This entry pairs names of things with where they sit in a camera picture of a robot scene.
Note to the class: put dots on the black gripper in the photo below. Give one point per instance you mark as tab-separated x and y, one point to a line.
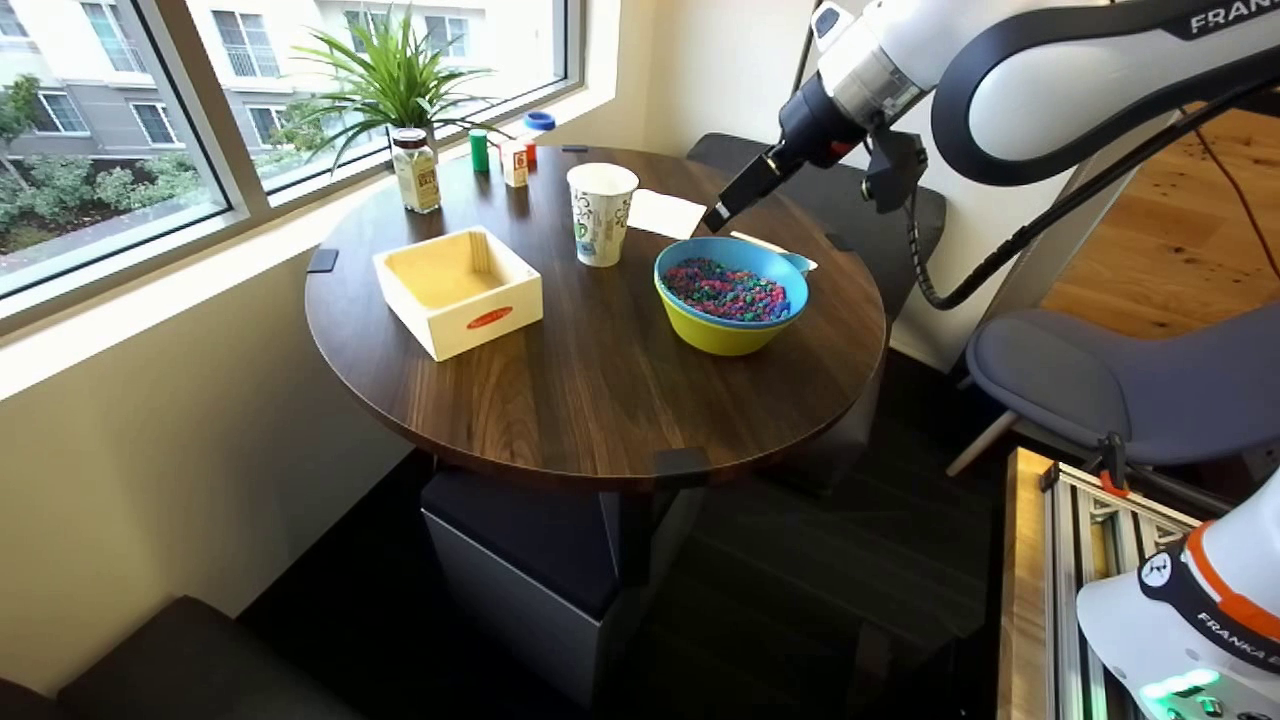
820	123

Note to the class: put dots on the colorful small beads pile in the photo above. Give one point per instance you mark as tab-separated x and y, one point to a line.
725	289

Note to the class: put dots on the white plastic spoon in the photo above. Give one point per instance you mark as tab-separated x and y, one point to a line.
783	251

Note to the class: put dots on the white paper napkin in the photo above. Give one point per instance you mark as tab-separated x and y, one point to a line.
667	218

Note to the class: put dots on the black upholstered bench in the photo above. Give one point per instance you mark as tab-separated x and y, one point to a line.
853	252

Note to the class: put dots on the blue and yellow bowl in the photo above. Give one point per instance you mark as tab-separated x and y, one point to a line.
722	338

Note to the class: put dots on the patterned paper cup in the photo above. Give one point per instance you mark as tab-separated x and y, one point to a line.
600	222

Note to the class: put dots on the green block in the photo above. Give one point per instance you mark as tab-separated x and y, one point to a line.
478	154

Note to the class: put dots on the cream wooden box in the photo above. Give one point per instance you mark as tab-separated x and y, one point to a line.
460	315

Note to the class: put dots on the glass jar with dark lid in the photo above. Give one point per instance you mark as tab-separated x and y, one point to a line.
418	182

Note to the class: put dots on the green potted plant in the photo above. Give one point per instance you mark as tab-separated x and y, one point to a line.
387	75

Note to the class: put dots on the grey cushioned chair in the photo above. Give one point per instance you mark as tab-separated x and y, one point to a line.
1133	386

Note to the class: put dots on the small black flat object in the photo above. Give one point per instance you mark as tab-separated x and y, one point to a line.
325	263

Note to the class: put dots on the dark cube stool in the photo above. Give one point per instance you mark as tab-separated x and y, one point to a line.
523	572

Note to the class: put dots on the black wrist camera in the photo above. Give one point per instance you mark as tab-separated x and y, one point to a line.
896	167

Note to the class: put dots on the aluminium rail stand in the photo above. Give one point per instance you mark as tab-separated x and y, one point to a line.
1066	587

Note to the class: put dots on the window with grey frame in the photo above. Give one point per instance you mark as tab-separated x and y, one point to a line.
203	123

